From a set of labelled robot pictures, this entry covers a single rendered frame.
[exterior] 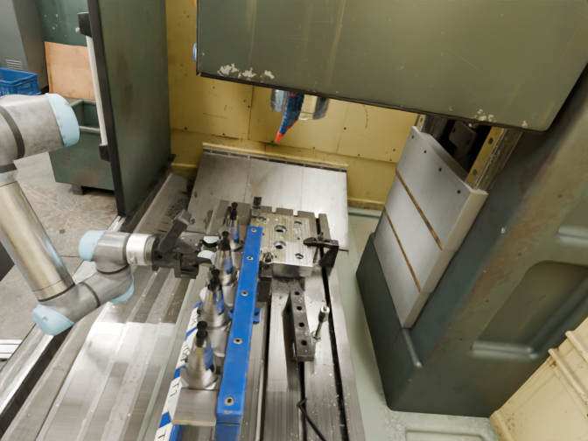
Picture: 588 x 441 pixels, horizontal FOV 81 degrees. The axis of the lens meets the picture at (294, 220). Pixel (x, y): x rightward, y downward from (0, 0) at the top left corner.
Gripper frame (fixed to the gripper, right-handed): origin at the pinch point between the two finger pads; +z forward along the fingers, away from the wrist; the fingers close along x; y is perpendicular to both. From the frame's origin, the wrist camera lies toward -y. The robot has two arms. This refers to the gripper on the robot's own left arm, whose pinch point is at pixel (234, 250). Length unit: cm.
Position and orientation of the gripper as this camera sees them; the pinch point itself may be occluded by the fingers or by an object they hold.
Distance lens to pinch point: 84.9
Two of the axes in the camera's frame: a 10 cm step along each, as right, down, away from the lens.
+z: 9.9, 0.9, 0.8
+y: -1.2, 8.3, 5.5
